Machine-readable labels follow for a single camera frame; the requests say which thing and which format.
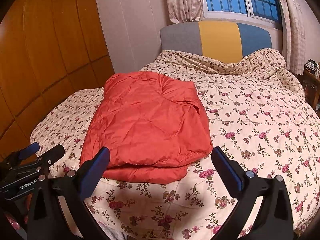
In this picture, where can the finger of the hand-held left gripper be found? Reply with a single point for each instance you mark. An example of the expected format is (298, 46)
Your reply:
(28, 150)
(53, 153)

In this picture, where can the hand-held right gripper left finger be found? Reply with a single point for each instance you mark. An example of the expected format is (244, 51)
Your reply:
(96, 170)

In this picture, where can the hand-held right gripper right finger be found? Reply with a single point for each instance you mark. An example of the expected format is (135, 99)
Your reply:
(228, 172)

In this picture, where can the orange puffer jacket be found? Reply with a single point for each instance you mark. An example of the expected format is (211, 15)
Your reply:
(145, 125)

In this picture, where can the floral quilted blanket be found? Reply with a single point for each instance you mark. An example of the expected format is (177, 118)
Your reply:
(250, 130)

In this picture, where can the wooden wardrobe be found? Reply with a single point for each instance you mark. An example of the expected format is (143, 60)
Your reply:
(50, 42)

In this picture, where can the wooden side desk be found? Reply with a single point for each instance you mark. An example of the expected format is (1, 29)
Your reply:
(312, 87)

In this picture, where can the grey yellow blue headboard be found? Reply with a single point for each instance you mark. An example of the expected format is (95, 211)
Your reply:
(217, 40)

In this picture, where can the dark patterned box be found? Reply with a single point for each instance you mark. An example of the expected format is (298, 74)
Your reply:
(311, 66)

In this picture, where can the long patterned curtain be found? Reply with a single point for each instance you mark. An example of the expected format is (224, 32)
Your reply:
(295, 30)

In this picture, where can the short patterned curtain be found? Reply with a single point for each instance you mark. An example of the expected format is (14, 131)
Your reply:
(185, 0)

